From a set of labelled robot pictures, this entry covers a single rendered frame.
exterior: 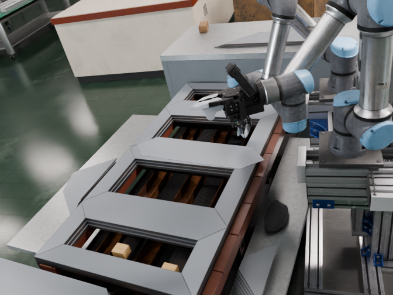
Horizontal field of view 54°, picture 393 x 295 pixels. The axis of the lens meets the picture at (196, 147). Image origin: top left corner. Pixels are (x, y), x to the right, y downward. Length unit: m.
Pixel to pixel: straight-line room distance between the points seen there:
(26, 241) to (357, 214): 1.62
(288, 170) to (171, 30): 3.14
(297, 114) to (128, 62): 4.19
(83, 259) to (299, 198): 1.00
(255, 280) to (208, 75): 1.55
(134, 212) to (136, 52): 3.60
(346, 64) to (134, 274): 1.29
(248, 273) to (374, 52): 0.91
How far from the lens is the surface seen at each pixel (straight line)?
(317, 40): 1.30
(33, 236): 2.07
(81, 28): 5.36
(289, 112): 1.21
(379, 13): 1.17
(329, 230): 2.40
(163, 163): 2.00
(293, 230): 1.76
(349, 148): 1.53
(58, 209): 2.14
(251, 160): 1.86
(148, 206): 1.75
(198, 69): 2.70
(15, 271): 1.79
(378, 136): 1.36
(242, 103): 1.13
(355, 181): 1.63
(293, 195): 1.92
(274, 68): 1.74
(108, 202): 1.86
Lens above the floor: 1.98
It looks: 34 degrees down
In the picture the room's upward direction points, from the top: 13 degrees counter-clockwise
